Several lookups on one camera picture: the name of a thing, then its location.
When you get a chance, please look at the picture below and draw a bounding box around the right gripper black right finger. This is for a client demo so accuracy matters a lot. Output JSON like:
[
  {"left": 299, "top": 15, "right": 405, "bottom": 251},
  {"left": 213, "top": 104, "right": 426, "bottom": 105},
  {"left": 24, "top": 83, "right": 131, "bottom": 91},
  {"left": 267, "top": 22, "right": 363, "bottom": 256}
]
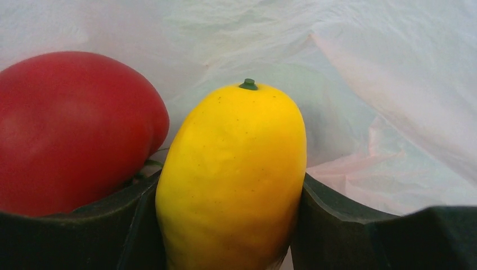
[{"left": 291, "top": 175, "right": 476, "bottom": 269}]

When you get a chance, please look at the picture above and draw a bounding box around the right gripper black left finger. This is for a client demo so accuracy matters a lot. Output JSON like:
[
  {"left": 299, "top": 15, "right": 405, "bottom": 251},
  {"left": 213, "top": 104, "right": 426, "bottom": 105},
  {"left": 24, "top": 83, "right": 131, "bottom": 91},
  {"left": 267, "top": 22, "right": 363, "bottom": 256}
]
[{"left": 1, "top": 173, "right": 165, "bottom": 269}]

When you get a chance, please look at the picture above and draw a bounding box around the orange yellow fake mango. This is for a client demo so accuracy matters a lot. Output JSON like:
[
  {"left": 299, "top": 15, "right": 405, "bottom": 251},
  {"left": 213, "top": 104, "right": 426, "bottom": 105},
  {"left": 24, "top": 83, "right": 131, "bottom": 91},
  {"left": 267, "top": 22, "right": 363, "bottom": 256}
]
[{"left": 155, "top": 79, "right": 307, "bottom": 269}]

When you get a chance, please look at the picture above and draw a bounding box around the red fake tomato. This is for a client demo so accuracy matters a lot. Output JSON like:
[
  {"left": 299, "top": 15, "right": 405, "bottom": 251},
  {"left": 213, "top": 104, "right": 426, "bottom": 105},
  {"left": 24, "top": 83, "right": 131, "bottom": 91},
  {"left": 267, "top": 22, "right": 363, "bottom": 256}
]
[{"left": 1, "top": 51, "right": 169, "bottom": 217}]

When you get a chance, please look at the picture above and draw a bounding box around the pink plastic bag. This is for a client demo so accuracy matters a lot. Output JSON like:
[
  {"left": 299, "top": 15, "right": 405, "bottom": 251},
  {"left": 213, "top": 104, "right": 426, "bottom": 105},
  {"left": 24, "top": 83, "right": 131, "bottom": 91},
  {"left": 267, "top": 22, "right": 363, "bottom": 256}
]
[{"left": 1, "top": 1, "right": 476, "bottom": 217}]

